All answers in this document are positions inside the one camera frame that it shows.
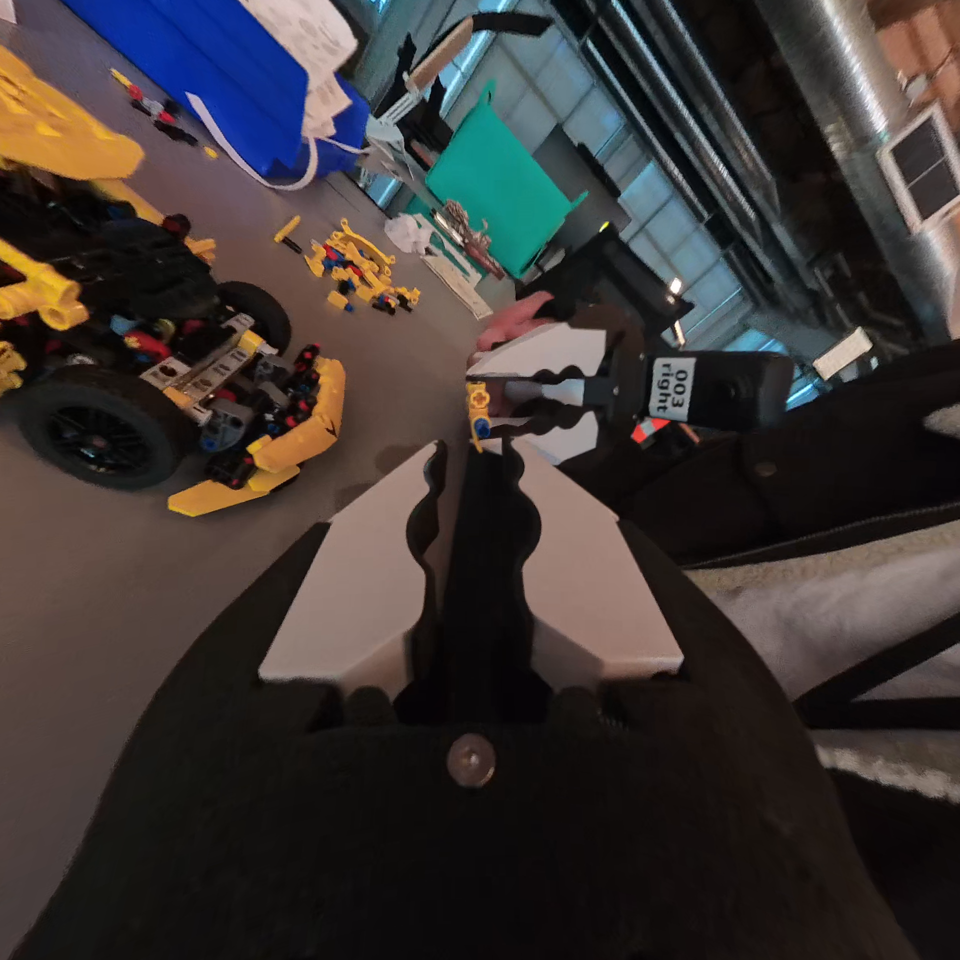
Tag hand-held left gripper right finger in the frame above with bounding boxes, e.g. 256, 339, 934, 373
448, 439, 685, 708

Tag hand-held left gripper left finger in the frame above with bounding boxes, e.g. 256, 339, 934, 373
258, 441, 450, 708

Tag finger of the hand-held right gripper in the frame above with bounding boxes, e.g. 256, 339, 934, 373
465, 322, 610, 382
489, 403, 603, 466

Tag yellow brick beam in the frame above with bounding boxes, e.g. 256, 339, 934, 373
465, 381, 493, 453

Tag yellow toy brick car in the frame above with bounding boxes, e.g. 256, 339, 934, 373
0, 45, 348, 519

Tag pile of small bricks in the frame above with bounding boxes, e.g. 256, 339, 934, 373
303, 217, 423, 316

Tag wooden black desk lamp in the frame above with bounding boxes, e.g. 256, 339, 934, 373
375, 11, 556, 144

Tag person's right hand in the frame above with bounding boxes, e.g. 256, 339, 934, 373
474, 291, 560, 355

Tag instruction booklet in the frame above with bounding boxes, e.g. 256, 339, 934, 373
420, 243, 494, 320

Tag black fleece-lined jacket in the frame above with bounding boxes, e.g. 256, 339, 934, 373
558, 341, 960, 960

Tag brown small parts heap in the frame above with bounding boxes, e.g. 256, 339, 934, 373
433, 196, 505, 280

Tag white crumpled plastic bag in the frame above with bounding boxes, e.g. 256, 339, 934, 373
384, 212, 435, 254

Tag white shirt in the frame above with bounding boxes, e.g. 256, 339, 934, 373
686, 525, 960, 804

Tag white framed vent grille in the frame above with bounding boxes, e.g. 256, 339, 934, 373
876, 101, 960, 234

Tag printed paper sheets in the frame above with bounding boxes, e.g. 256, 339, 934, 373
240, 0, 360, 140

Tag blue plastic storage bin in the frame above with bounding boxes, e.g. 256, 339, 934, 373
60, 0, 372, 181

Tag scattered red black brick pieces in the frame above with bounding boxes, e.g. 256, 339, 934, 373
108, 67, 220, 160

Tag silver ventilation duct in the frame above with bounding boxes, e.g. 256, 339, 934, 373
750, 0, 960, 339

